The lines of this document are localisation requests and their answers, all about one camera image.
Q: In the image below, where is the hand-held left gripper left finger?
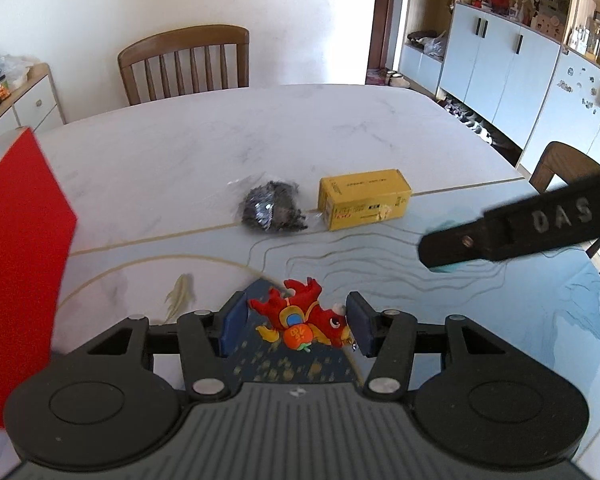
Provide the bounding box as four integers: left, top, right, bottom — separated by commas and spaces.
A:
85, 290, 251, 402

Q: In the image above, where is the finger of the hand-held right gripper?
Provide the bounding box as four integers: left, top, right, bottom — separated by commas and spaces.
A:
419, 217, 487, 273

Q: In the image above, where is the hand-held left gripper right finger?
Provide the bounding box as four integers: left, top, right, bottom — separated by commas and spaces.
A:
345, 291, 513, 402

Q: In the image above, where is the red orange plush toy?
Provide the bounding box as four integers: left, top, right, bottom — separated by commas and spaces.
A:
248, 277, 353, 353

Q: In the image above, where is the white red cardboard box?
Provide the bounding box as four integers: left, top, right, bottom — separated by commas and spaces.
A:
0, 127, 78, 431

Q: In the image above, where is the brown wooden slatted chair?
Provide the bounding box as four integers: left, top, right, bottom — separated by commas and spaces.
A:
117, 25, 251, 107
528, 141, 600, 301

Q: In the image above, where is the yellow cardboard carton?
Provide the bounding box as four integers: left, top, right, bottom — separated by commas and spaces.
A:
317, 169, 412, 232

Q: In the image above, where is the bag of dark dried pieces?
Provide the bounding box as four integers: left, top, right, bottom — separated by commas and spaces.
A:
228, 176, 311, 233

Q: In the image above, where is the row of shoes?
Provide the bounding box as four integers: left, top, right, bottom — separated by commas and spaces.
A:
437, 97, 496, 136

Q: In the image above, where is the grey plastic bag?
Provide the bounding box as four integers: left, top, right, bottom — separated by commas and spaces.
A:
422, 32, 448, 58

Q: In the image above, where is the dark brown door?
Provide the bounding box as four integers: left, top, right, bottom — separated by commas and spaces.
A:
365, 0, 411, 86

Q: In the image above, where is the white wooden-top sideboard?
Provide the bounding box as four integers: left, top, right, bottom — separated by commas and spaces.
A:
0, 62, 66, 141

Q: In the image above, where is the clear crumpled plastic bag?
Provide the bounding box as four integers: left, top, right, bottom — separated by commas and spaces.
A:
0, 56, 33, 86

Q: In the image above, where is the white wood wall cabinet unit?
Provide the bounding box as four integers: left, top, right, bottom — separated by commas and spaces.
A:
397, 0, 600, 171

